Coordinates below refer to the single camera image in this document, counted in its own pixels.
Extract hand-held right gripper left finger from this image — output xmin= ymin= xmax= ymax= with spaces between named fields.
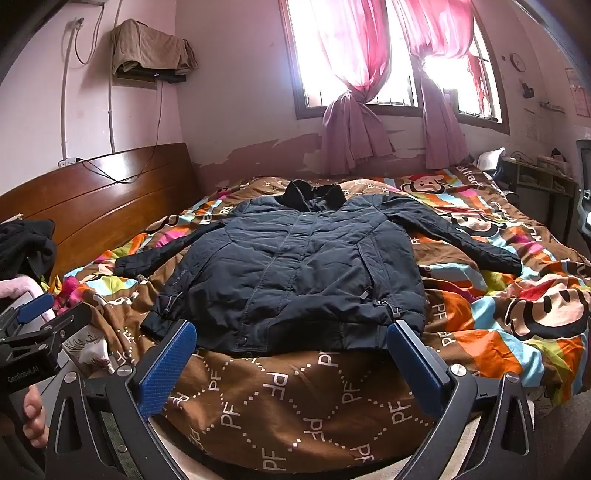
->
xmin=46 ymin=319 xmax=198 ymax=480

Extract black clothing pile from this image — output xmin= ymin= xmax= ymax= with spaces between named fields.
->
xmin=0 ymin=219 xmax=58 ymax=283

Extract black cable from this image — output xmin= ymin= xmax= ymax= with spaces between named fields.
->
xmin=76 ymin=80 xmax=163 ymax=185

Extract dark navy padded jacket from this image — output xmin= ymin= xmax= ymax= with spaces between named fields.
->
xmin=113 ymin=178 xmax=522 ymax=357

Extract white wall pipe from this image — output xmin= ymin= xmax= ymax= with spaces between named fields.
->
xmin=60 ymin=18 xmax=85 ymax=160
xmin=106 ymin=0 xmax=124 ymax=154

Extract wall papers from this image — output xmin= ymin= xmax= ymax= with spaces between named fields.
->
xmin=565 ymin=68 xmax=588 ymax=117

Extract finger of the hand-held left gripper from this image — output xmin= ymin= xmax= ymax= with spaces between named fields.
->
xmin=14 ymin=293 xmax=56 ymax=326
xmin=39 ymin=302 xmax=93 ymax=343

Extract wooden headboard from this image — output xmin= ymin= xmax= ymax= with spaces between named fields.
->
xmin=0 ymin=142 xmax=199 ymax=283

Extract brown cloth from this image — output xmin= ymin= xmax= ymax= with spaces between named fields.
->
xmin=111 ymin=18 xmax=199 ymax=79

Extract person's left hand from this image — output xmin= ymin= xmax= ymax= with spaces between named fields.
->
xmin=21 ymin=385 xmax=51 ymax=449

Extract brown framed window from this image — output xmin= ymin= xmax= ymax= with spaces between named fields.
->
xmin=278 ymin=0 xmax=511 ymax=136

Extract dark wooden desk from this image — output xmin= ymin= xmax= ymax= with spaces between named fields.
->
xmin=501 ymin=156 xmax=580 ymax=241

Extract printed brown striped blanket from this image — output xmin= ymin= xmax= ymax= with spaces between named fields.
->
xmin=39 ymin=161 xmax=591 ymax=476

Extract white pillow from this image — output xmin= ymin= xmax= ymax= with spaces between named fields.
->
xmin=475 ymin=148 xmax=507 ymax=174

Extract white printed cloth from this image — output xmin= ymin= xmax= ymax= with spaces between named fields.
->
xmin=62 ymin=322 xmax=115 ymax=373

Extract black set-top device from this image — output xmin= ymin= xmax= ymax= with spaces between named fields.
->
xmin=115 ymin=65 xmax=186 ymax=85

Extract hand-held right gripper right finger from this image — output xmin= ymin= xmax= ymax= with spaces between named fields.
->
xmin=387 ymin=319 xmax=539 ymax=480

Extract pink curtain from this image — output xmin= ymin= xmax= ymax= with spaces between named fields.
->
xmin=284 ymin=0 xmax=398 ymax=175
xmin=392 ymin=0 xmax=485 ymax=169

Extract black office chair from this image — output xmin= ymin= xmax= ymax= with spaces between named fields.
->
xmin=573 ymin=138 xmax=591 ymax=246

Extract pink plush toy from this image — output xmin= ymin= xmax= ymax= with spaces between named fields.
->
xmin=0 ymin=274 xmax=38 ymax=302

